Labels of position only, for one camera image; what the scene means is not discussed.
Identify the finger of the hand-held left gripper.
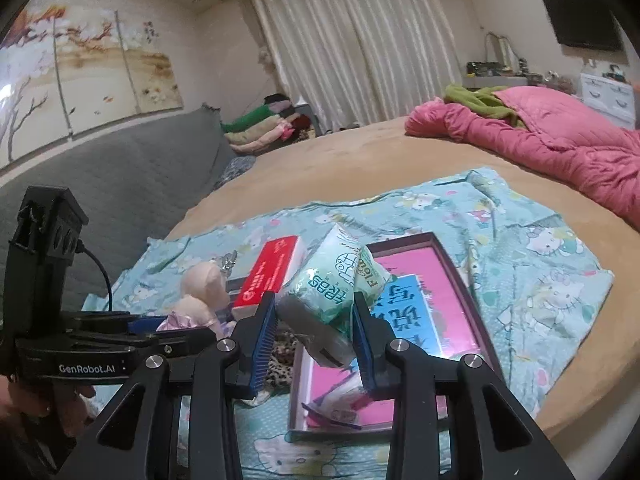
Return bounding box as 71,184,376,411
75,327,218,361
62,311,168,335

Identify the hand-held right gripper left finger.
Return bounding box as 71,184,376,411
55,290,296,480

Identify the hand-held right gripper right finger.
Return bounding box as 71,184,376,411
350,291,576,480

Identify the leopard print cloth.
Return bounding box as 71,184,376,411
250,332,301,401

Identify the plush bear bouquet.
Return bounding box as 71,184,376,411
156,250,238,341

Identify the green tissue pack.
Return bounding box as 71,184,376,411
276,224,392,368

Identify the shallow maroon box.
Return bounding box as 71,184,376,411
287,231,506,443

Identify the person's left hand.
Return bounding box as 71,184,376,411
0,377,98,423

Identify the small pocket tissue packet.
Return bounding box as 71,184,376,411
300,375,373,431

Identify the red and white box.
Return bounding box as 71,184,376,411
231,235,307,322

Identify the pink workbook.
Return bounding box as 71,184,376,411
307,252,493,428

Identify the grey quilted headboard cover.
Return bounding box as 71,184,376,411
0,105,236,321

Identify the blue patterned pillow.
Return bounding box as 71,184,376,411
215,156,257,191

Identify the cartoon cat printed blanket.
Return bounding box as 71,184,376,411
82,167,615,480

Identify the round tan bed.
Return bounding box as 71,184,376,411
165,115,640,441

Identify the stack of folded clothes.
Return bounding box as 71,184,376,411
222,94,313,156

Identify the green blanket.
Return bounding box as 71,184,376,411
444,84,526,128

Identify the pink quilt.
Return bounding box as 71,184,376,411
404,85,640,233

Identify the cluttered dressing table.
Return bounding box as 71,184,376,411
462,32,546,90

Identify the white curtain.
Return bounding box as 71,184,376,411
245,0,463,136

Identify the white drawer cabinet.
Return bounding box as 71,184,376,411
580,72,638,128

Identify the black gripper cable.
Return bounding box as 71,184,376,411
75,242,113,313

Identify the blossom wall painting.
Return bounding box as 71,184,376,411
0,0,185,171

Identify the wall television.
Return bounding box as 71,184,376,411
541,0,623,52

